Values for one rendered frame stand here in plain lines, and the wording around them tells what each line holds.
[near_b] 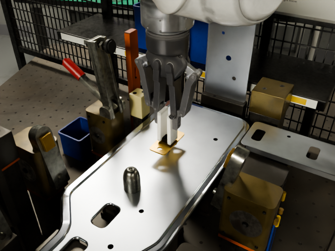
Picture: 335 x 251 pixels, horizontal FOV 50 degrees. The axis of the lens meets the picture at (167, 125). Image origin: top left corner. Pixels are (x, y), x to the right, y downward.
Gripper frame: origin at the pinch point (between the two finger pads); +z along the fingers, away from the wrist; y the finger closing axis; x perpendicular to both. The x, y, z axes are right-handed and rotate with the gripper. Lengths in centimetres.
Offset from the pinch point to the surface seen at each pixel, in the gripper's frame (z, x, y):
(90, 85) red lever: -3.7, -0.4, -19.2
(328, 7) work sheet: -12, 54, 17
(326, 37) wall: 82, 292, -9
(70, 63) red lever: -7.5, -0.5, -24.5
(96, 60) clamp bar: -11.2, -1.8, -15.4
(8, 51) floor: 107, 152, -281
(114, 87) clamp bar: -4.1, 1.1, -13.8
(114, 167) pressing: 6.7, -9.8, -6.4
